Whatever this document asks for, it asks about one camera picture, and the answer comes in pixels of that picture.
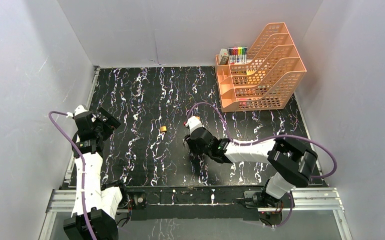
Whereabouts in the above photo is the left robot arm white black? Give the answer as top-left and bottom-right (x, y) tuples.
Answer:
(63, 105), (130, 240)

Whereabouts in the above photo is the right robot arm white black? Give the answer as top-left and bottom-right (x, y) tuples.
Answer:
(184, 127), (318, 209)

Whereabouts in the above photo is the grey eraser box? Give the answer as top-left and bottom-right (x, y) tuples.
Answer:
(218, 48), (229, 65)

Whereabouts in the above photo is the coloured marker pen set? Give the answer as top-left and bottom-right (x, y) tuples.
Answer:
(228, 46), (248, 65)

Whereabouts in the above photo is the orange plastic file organizer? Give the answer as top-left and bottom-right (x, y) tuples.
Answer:
(215, 22), (307, 113)

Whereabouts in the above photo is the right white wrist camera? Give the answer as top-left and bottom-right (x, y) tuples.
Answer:
(184, 116), (202, 133)

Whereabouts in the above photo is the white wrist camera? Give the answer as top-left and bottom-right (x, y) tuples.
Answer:
(66, 104), (88, 119)
(184, 116), (202, 133)

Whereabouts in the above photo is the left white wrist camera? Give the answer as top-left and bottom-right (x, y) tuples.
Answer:
(66, 104), (88, 119)

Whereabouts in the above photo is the aluminium left side rail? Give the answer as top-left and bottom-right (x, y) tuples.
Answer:
(64, 66), (101, 185)

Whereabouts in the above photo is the aluminium rail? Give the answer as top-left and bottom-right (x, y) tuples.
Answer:
(46, 187), (344, 213)
(64, 66), (101, 185)

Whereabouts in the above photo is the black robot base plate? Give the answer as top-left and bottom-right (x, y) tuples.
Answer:
(127, 185), (291, 225)

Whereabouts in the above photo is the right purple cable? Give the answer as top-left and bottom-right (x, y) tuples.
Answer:
(185, 101), (338, 229)

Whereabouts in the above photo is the aluminium front rail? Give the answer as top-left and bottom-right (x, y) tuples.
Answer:
(46, 187), (344, 213)

